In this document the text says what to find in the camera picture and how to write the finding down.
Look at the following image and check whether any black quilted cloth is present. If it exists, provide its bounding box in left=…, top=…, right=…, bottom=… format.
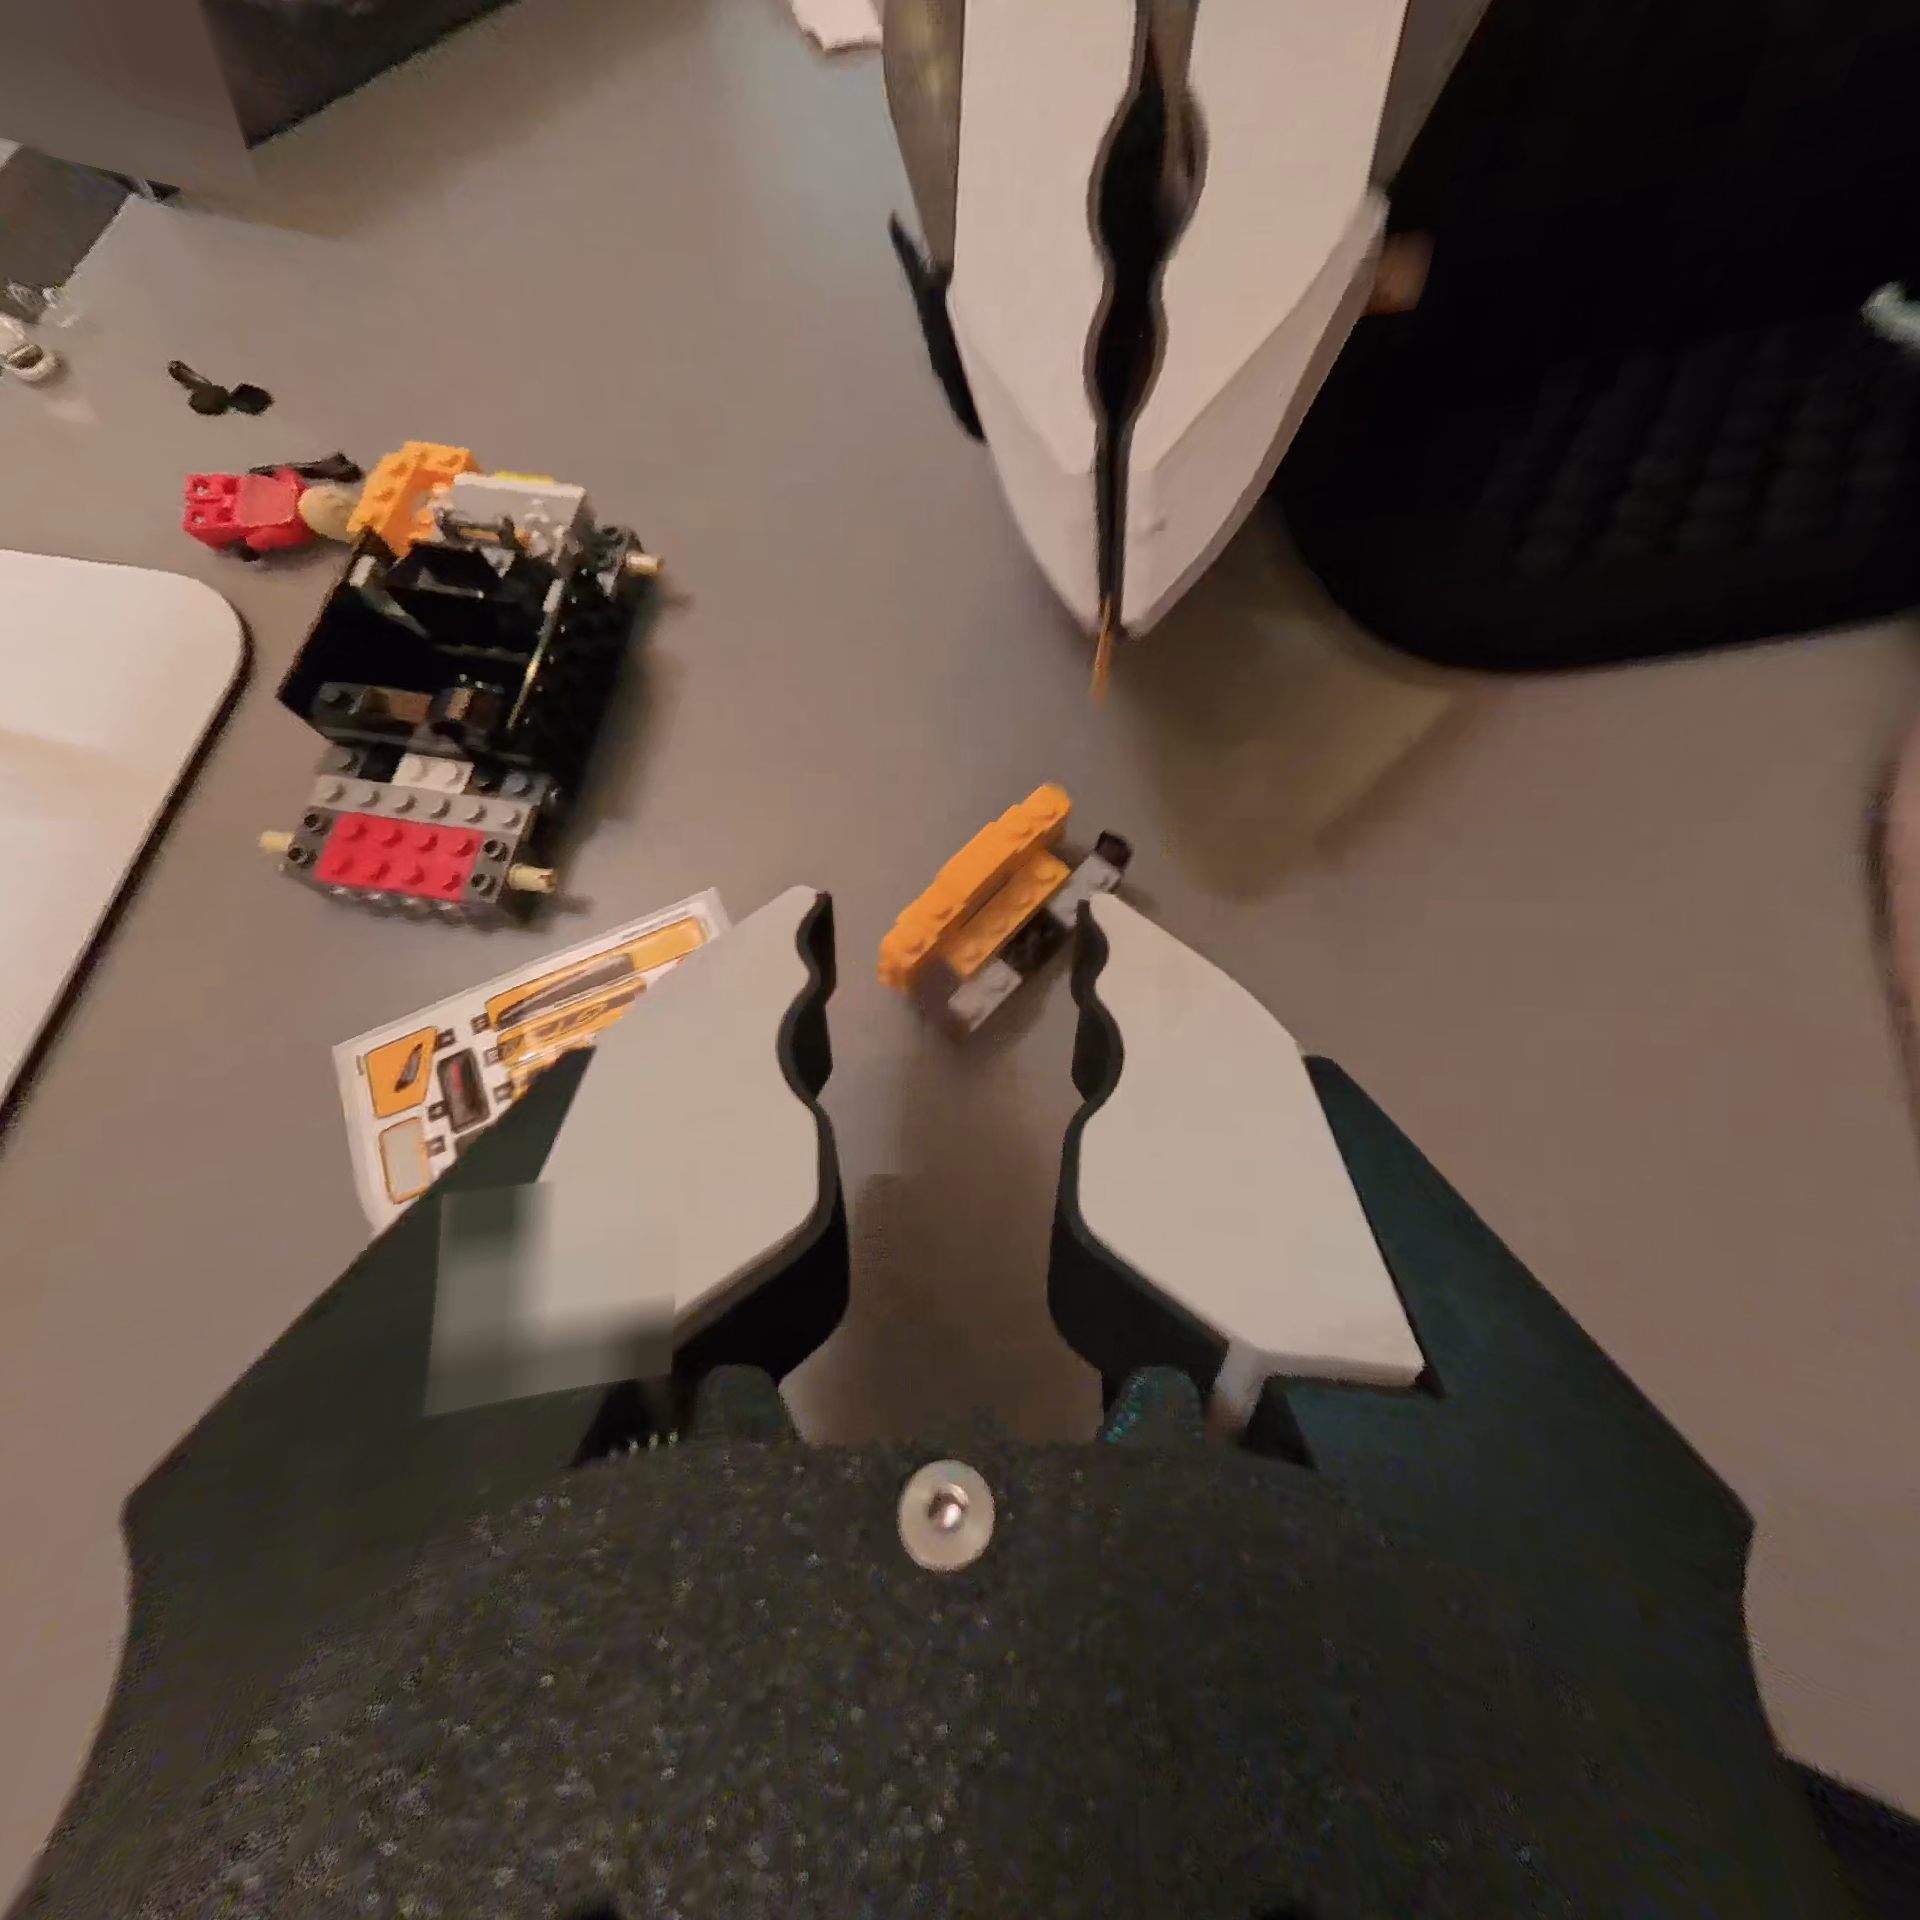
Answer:
left=1276, top=0, right=1920, bottom=672

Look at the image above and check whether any orange toy brick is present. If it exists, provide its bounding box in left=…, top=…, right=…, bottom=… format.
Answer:
left=350, top=438, right=481, bottom=544

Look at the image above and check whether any small black toy piece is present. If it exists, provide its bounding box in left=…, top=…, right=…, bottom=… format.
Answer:
left=165, top=356, right=280, bottom=422

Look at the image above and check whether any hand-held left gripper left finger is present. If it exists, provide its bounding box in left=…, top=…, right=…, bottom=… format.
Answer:
left=538, top=884, right=849, bottom=1328

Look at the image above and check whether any black toy car chassis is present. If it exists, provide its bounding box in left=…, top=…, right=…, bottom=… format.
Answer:
left=259, top=470, right=664, bottom=924

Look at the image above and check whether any grey desk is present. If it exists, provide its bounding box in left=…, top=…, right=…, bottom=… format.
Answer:
left=0, top=0, right=1920, bottom=1802

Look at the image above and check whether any red toy minifigure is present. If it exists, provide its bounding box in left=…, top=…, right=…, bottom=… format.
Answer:
left=180, top=450, right=366, bottom=560

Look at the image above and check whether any black toy car box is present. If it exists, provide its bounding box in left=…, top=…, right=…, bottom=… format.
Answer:
left=200, top=0, right=518, bottom=152

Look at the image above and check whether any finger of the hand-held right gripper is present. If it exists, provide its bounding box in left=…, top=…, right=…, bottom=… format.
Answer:
left=1117, top=0, right=1416, bottom=639
left=941, top=0, right=1187, bottom=634

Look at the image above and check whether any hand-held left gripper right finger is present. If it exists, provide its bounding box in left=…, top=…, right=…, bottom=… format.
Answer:
left=1050, top=891, right=1426, bottom=1419

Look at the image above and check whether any orange sticker sheet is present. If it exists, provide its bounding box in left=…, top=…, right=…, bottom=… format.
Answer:
left=333, top=886, right=731, bottom=1239

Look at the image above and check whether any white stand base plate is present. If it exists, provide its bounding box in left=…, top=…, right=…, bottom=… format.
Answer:
left=0, top=547, right=249, bottom=1120

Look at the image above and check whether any orange and grey brick assembly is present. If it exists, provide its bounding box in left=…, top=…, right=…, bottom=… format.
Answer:
left=877, top=783, right=1134, bottom=1037

